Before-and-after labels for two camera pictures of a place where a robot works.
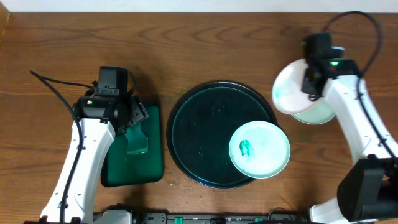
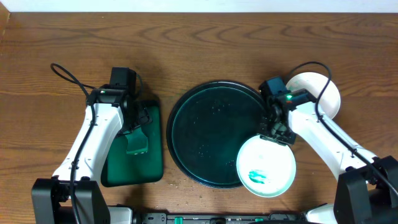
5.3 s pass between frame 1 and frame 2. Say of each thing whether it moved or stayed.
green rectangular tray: stayed
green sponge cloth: stayed
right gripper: moved
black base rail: stayed
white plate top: moved
